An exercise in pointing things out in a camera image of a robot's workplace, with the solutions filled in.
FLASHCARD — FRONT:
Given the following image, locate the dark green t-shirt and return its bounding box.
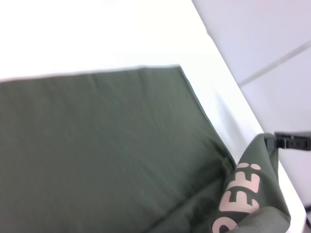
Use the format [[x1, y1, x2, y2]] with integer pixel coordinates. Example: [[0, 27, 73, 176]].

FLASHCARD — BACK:
[[0, 64, 293, 233]]

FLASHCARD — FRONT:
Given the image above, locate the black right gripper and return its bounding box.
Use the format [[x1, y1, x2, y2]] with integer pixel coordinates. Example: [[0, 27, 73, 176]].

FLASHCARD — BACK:
[[264, 130, 311, 152]]

